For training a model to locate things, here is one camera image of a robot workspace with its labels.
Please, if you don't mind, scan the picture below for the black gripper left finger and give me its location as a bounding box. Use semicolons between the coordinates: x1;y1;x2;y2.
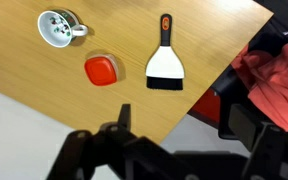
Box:
118;103;132;131

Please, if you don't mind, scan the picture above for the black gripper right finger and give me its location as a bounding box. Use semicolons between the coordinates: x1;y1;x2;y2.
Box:
228;103;279;153

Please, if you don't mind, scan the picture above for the white patterned ceramic mug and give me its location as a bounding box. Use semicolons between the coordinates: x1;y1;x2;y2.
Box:
37;9;89;49

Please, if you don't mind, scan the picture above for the black office chair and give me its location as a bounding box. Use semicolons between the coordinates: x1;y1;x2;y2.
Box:
211;31;288;141

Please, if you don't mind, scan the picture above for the orange-red cloth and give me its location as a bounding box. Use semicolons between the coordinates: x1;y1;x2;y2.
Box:
232;43;288;133

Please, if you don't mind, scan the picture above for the clear container with red lid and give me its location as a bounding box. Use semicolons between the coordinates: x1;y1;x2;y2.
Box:
83;54;120;87

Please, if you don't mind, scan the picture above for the white brush with black handle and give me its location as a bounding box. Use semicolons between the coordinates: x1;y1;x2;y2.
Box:
145;13;186;91

